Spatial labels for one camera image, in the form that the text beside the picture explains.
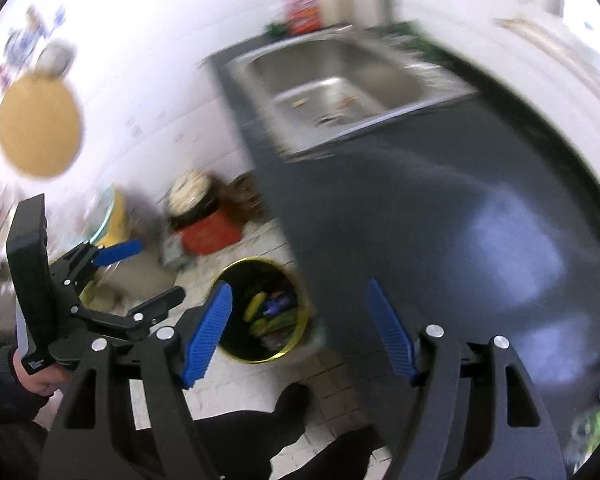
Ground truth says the black yellow trash bin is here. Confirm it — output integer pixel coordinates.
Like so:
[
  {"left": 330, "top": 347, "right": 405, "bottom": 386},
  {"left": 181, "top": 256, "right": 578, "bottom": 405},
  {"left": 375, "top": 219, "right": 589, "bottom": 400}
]
[{"left": 216, "top": 257, "right": 311, "bottom": 364}]

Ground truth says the person's left hand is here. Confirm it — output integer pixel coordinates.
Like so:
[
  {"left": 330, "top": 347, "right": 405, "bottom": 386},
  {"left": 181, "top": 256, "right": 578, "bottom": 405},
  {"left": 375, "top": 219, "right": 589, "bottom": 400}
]
[{"left": 12, "top": 350, "right": 73, "bottom": 396}]

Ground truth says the red box on floor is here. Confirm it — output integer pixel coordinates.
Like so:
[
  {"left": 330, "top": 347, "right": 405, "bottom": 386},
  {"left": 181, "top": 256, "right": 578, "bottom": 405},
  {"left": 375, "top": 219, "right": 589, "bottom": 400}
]
[{"left": 175, "top": 209, "right": 242, "bottom": 256}]

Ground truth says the round wooden board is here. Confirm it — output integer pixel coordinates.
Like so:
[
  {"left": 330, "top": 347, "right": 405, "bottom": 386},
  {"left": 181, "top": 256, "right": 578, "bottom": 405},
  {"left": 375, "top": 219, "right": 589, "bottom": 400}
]
[{"left": 0, "top": 73, "right": 83, "bottom": 179}]

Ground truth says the stainless steel sink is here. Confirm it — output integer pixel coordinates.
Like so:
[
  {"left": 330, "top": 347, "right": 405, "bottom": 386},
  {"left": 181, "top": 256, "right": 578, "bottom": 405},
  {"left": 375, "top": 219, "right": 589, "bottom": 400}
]
[{"left": 228, "top": 27, "right": 477, "bottom": 159}]

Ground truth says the green scrub cloth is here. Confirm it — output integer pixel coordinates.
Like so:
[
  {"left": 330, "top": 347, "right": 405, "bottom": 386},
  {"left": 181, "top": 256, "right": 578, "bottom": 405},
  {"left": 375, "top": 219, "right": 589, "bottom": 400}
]
[{"left": 265, "top": 22, "right": 289, "bottom": 40}]

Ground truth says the red pink soap bottle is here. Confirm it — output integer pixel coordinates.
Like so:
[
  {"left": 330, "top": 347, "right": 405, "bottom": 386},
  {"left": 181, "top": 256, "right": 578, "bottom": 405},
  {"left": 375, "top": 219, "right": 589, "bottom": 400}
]
[{"left": 285, "top": 0, "right": 323, "bottom": 36}]

